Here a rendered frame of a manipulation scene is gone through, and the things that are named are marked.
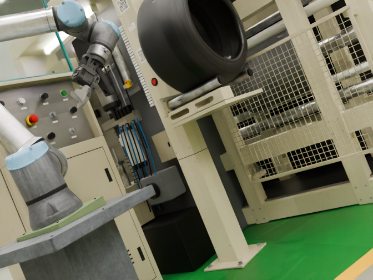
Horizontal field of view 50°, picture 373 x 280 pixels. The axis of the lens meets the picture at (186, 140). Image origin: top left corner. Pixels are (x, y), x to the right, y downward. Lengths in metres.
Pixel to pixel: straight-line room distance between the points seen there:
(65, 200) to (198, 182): 0.91
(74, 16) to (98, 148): 0.83
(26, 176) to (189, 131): 0.98
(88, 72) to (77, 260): 0.67
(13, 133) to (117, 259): 0.62
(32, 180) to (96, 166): 0.70
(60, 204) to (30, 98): 0.80
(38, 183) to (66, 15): 0.59
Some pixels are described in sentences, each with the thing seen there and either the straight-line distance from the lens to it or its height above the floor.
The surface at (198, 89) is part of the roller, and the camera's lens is 1.90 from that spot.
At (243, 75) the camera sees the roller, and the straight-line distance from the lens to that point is 2.08.
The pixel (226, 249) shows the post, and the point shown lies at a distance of 2.22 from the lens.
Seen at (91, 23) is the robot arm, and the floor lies 1.27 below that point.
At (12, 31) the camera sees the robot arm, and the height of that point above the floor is 1.29.
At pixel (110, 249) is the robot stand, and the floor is 0.45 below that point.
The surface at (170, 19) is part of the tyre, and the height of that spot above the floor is 1.22.
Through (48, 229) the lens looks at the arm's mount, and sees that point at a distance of 1.39.
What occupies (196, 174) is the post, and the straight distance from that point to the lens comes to 2.13.
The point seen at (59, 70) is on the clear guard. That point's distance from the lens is 2.21.
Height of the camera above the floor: 0.71
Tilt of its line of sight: level
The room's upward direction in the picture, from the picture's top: 22 degrees counter-clockwise
